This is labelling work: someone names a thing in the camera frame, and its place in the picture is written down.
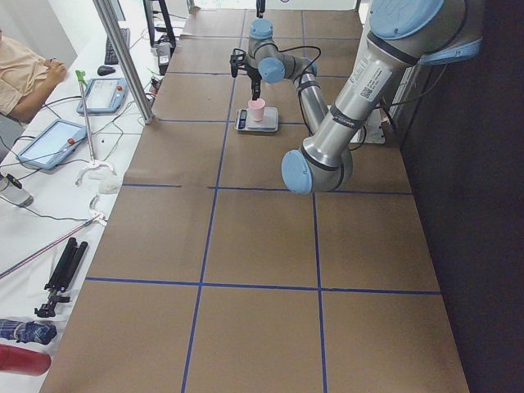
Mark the folded blue umbrella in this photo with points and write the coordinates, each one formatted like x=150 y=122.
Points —
x=27 y=332

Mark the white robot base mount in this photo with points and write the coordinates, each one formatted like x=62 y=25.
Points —
x=403 y=91

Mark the grabber stick green handle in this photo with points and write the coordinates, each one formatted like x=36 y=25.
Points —
x=94 y=162

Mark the aluminium frame post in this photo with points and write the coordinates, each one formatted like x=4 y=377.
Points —
x=112 y=28

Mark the grey bottle on side table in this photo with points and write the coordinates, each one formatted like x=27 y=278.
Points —
x=12 y=190

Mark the seated person beige shirt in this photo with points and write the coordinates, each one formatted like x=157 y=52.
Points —
x=27 y=80

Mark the far teach pendant tablet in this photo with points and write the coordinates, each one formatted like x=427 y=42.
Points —
x=104 y=96

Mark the black computer mouse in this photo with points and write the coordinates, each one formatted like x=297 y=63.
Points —
x=105 y=70

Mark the crumpled white cloth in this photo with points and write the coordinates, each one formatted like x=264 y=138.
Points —
x=107 y=182

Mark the near teach pendant tablet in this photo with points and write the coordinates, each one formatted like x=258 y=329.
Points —
x=53 y=144

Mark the black folded tripod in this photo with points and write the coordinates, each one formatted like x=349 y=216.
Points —
x=62 y=277

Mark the pink plastic cup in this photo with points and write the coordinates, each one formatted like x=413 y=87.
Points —
x=256 y=109

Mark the teach pendant tablet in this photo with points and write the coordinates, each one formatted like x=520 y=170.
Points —
x=53 y=144
x=104 y=96

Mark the red cylinder bottle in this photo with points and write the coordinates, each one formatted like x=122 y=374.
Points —
x=24 y=362

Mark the striped grabber stick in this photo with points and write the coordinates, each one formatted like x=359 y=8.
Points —
x=97 y=216

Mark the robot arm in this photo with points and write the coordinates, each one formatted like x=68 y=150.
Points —
x=402 y=34

